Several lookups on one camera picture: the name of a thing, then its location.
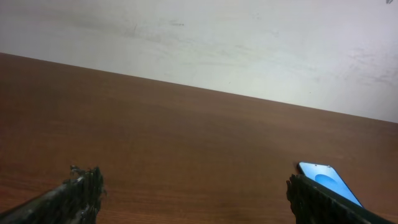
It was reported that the blue Galaxy smartphone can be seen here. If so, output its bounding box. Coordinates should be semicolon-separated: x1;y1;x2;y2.
298;162;362;207

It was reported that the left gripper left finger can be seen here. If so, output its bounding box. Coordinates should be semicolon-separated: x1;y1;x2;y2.
1;166;106;224

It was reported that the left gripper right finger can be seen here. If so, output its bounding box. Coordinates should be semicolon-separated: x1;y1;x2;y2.
287;174;393;224

